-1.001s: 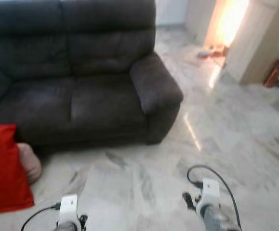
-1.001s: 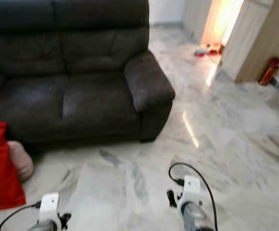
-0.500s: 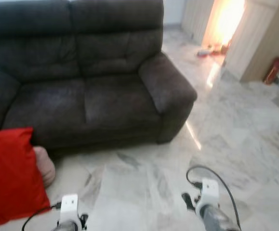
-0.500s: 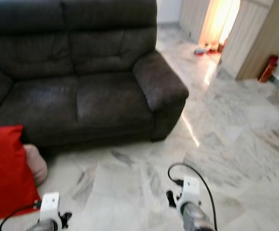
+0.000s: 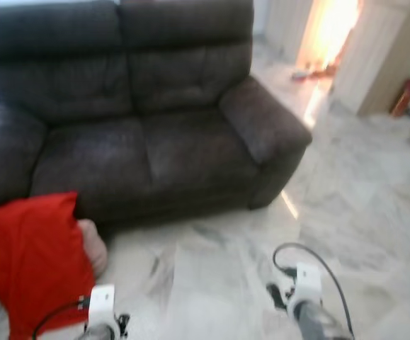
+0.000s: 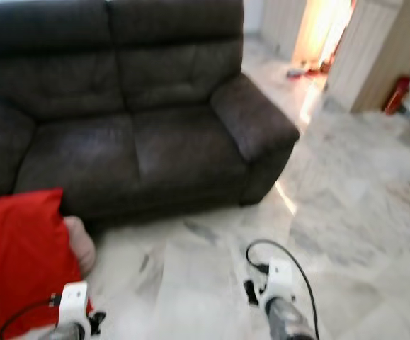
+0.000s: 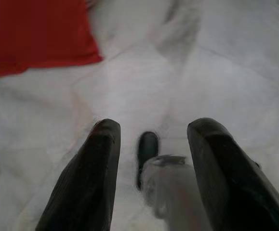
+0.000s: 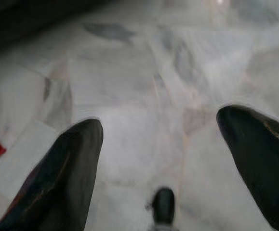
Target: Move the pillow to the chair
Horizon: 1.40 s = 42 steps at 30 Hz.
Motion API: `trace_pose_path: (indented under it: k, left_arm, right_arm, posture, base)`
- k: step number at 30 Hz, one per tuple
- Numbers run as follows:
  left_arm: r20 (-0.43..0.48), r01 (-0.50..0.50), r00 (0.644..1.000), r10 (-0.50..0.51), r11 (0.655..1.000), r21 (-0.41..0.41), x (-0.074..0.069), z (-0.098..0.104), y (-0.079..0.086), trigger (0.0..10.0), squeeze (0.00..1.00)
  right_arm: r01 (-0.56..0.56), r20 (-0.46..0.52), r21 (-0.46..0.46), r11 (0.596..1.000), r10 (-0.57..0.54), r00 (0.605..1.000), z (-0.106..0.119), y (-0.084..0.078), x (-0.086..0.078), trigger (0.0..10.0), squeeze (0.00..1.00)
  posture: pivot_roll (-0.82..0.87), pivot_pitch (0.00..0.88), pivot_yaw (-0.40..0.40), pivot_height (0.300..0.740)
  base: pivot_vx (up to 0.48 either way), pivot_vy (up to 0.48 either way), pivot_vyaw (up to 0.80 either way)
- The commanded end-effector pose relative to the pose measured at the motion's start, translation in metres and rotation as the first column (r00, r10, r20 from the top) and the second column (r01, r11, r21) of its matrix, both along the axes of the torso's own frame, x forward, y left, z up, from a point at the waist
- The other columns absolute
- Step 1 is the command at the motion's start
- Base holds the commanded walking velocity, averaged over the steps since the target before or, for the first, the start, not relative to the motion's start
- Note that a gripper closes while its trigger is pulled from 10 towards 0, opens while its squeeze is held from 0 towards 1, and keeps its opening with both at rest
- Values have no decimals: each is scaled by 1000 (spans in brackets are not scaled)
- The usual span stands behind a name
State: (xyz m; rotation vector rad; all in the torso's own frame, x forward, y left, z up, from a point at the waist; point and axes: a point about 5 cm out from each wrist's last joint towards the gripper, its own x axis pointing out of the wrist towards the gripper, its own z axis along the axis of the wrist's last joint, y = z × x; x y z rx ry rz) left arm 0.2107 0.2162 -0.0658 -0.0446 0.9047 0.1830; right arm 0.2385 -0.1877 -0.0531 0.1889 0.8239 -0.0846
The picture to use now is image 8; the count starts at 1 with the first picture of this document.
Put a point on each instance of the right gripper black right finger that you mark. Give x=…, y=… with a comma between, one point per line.
x=262, y=163

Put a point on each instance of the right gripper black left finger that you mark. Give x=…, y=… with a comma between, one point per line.
x=64, y=180

